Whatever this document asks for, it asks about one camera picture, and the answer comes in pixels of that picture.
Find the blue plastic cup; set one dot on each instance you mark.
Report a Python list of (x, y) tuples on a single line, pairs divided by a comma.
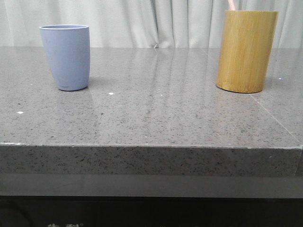
[(67, 48)]

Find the white curtain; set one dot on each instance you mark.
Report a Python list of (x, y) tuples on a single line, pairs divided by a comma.
[(118, 23)]

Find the bamboo cylinder holder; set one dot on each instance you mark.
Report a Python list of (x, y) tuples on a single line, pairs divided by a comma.
[(245, 50)]

